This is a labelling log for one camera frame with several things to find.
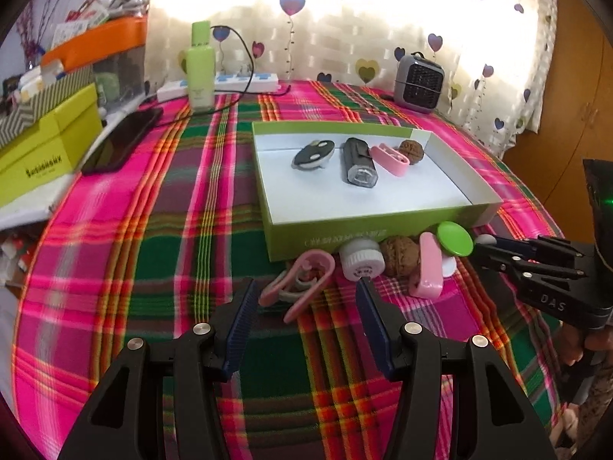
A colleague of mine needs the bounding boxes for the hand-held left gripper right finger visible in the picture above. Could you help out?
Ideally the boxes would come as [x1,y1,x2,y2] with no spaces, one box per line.
[355,278,556,460]

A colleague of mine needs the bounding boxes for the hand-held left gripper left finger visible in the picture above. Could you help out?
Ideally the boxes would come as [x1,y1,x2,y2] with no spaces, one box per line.
[57,277,259,460]

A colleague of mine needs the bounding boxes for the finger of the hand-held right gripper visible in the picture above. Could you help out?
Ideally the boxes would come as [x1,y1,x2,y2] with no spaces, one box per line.
[467,243,590,281]
[493,235,597,262]

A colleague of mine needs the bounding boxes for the green lid white bottle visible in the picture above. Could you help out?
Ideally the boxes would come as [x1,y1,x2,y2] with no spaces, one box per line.
[433,220,475,279]

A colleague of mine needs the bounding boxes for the pink oblong case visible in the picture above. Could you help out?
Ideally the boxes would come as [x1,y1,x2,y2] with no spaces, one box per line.
[408,231,444,299]

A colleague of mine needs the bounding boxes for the white round container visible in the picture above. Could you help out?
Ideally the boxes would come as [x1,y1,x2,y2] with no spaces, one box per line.
[339,237,385,280]

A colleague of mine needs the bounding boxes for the pink clip jaws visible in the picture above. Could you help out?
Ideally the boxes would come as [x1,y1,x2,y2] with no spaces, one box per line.
[259,249,336,324]

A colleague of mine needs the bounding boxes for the brown walnut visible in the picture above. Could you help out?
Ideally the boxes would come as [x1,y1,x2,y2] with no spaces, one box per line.
[398,139,427,166]
[380,235,422,278]

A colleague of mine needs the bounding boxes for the pink plastic clip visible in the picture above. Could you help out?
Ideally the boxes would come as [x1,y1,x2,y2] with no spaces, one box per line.
[370,143,409,178]

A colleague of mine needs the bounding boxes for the green white cardboard box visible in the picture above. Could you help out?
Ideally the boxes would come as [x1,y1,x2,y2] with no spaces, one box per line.
[251,121,505,263]

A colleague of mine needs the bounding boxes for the black rectangular device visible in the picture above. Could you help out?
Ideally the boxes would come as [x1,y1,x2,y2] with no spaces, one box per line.
[340,137,380,187]

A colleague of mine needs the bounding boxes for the black round button device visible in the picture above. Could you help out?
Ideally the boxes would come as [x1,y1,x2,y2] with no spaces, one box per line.
[293,139,334,171]

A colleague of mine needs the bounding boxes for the person's right forearm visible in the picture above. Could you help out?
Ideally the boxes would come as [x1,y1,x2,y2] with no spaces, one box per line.
[551,374,613,456]

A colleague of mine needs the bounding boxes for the person's right hand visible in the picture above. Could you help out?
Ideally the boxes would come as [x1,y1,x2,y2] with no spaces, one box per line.
[560,323,613,379]

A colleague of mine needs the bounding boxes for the pink green plaid blanket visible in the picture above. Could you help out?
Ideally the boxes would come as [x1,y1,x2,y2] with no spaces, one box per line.
[12,79,575,460]

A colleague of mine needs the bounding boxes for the wooden cabinet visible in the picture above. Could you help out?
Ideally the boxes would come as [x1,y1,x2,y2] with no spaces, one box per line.
[505,0,613,250]

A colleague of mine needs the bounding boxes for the grey small heater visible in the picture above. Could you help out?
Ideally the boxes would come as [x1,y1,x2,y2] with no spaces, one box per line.
[393,52,446,115]

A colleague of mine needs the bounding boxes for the black smartphone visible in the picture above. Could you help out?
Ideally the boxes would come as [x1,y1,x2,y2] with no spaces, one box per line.
[80,107,164,176]

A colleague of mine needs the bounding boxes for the white side table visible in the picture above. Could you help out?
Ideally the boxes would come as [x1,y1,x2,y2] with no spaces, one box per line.
[0,163,92,231]

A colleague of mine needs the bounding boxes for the white power strip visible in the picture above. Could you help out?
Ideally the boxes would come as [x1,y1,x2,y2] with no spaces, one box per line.
[157,71,279,103]

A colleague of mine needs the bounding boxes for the yellow-green shoebox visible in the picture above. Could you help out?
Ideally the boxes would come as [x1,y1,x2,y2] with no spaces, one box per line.
[0,82,105,209]

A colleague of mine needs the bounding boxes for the light green lotion bottle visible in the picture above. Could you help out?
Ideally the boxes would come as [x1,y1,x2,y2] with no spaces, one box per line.
[186,20,216,110]

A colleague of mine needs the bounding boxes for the heart print curtain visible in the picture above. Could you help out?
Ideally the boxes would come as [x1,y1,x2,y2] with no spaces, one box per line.
[146,0,559,154]

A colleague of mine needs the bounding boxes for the grey chevron patterned box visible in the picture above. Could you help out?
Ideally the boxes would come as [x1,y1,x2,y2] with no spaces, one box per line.
[0,63,97,147]

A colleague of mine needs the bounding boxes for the clear bin with orange lid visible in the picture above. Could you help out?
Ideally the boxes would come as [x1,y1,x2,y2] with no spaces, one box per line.
[41,15,149,106]

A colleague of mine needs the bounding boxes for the printed paper cards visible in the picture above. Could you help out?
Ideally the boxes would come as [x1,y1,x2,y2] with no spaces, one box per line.
[50,0,111,44]

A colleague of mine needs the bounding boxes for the purple flower branches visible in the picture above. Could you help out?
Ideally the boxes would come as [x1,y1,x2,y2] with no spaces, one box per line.
[16,0,72,68]

